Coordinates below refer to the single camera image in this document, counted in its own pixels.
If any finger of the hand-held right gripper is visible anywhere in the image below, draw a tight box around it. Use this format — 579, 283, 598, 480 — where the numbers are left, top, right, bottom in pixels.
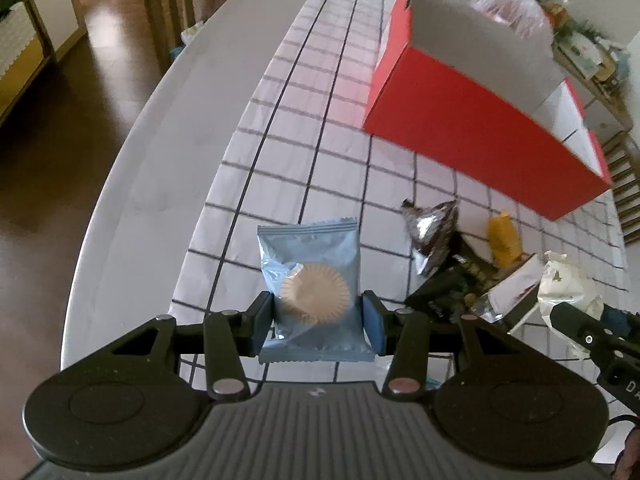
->
600, 308, 640, 341
549, 302, 608, 353

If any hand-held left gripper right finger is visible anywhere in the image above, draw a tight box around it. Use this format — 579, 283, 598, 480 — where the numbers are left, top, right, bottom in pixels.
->
362, 290, 566, 396

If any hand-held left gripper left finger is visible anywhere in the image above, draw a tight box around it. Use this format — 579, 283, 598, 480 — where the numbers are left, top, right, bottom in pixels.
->
111, 292, 275, 401

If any cream snack packet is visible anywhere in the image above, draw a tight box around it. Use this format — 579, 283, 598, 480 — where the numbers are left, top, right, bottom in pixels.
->
537, 251, 606, 358

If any blue cookie packet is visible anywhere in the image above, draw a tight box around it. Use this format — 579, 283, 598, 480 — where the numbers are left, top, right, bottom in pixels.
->
256, 216, 376, 363

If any black snack packet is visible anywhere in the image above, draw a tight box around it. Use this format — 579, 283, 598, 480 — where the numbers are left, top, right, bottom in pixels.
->
405, 255, 496, 323

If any orange snack packet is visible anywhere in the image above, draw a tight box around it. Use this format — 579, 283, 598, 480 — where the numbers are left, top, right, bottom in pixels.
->
487, 212, 523, 267

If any red cardboard box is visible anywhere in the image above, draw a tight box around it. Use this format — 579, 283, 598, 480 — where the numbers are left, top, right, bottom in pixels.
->
363, 0, 612, 222

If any person's right forearm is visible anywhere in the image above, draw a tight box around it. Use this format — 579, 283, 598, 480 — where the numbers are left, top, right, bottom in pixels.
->
612, 427, 640, 480

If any plastic bag of red snacks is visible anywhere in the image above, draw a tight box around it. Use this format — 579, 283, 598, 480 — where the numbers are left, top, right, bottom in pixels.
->
470, 0, 553, 41

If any white flat packet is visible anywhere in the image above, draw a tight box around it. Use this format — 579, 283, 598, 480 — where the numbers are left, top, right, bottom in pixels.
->
487, 255, 548, 331

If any silver dark foil wrapper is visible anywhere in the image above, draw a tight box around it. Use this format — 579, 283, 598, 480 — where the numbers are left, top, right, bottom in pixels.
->
401, 199, 460, 277

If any brown wooden chair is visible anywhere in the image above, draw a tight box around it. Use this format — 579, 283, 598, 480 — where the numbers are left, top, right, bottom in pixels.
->
602, 130, 640, 246
141, 0, 201, 76

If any white checked tablecloth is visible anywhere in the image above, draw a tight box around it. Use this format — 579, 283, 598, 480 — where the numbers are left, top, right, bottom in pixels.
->
172, 0, 631, 391

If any white green tissue box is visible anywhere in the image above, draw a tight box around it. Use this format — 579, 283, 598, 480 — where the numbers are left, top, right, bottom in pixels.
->
567, 35, 603, 63

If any yellow white storage rack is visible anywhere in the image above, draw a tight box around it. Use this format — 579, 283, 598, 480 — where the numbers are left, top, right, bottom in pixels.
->
0, 0, 56, 123

